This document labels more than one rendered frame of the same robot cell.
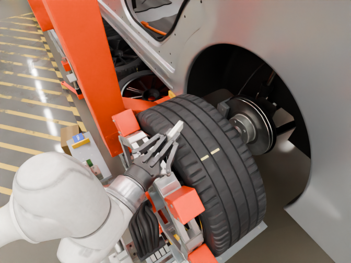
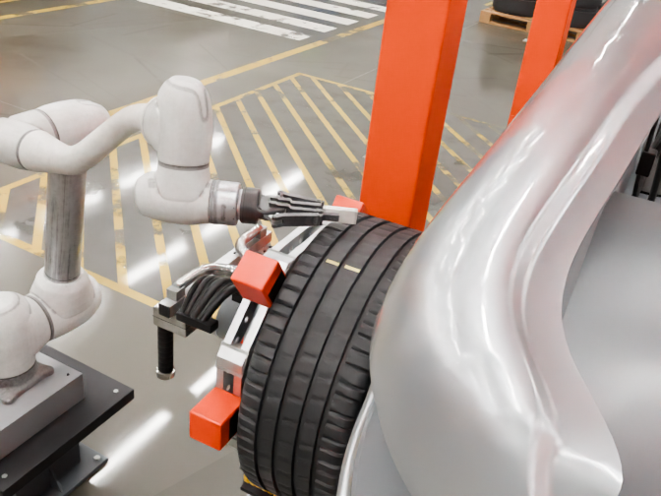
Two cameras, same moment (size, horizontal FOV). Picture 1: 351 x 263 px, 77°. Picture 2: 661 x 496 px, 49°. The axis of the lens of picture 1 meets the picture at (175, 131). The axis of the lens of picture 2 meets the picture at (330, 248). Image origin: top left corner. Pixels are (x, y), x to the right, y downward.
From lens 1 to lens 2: 115 cm
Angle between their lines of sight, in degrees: 47
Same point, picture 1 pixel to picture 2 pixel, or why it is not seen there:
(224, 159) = (349, 284)
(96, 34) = (416, 105)
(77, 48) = (384, 108)
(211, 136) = (374, 259)
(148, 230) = (212, 287)
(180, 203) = (251, 258)
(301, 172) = not seen: outside the picture
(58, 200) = (170, 98)
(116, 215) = (193, 182)
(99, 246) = (161, 187)
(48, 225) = (154, 114)
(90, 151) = not seen: hidden behind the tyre
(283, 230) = not seen: outside the picture
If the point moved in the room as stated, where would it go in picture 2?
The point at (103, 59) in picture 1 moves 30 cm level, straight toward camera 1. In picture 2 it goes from (409, 145) to (337, 173)
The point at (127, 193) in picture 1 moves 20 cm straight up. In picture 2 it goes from (221, 188) to (225, 91)
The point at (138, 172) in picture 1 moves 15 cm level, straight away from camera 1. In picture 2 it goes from (250, 190) to (300, 171)
